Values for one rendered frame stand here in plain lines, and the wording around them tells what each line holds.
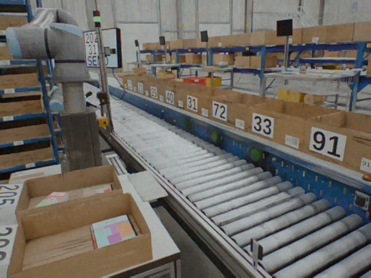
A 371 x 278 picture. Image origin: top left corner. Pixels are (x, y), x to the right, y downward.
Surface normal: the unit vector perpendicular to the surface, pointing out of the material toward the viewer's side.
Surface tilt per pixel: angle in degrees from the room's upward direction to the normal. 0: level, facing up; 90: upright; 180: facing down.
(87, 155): 90
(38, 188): 89
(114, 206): 89
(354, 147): 90
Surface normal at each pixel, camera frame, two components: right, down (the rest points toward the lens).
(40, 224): 0.41, 0.25
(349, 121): -0.87, 0.18
